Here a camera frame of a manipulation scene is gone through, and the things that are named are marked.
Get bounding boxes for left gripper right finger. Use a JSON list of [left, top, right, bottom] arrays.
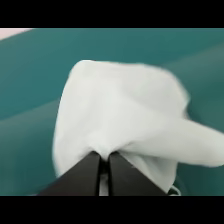
[[107, 150, 168, 197]]

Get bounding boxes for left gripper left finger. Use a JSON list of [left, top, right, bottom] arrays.
[[37, 150, 102, 197]]

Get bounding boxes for white T-shirt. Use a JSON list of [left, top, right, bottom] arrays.
[[51, 59, 224, 197]]

